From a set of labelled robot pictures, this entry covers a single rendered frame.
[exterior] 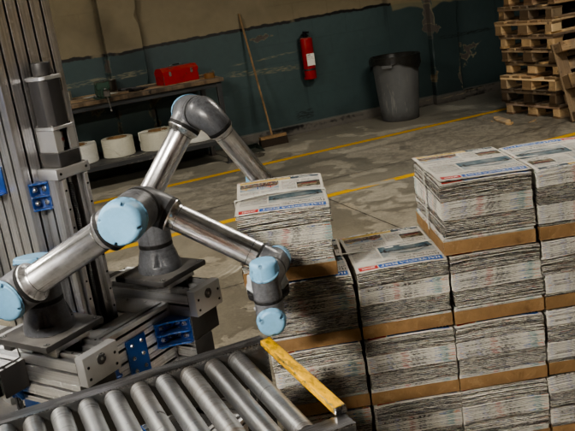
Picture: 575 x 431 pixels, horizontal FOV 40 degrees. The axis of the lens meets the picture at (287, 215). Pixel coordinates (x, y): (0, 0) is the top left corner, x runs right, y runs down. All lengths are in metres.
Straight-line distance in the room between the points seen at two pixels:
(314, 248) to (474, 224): 0.49
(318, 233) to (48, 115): 0.89
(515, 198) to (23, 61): 1.54
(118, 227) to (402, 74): 7.55
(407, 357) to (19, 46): 1.52
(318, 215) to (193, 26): 6.85
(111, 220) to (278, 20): 7.51
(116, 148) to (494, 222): 6.23
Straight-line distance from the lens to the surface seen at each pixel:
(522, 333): 2.64
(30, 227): 2.61
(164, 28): 9.00
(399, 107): 9.47
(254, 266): 2.02
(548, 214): 2.54
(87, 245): 2.13
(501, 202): 2.49
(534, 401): 2.77
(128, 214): 2.04
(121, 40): 8.79
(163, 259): 2.73
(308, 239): 2.38
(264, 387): 1.91
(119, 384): 2.07
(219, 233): 2.15
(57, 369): 2.43
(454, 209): 2.45
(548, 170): 2.51
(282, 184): 2.62
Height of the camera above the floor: 1.68
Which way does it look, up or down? 16 degrees down
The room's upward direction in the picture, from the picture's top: 8 degrees counter-clockwise
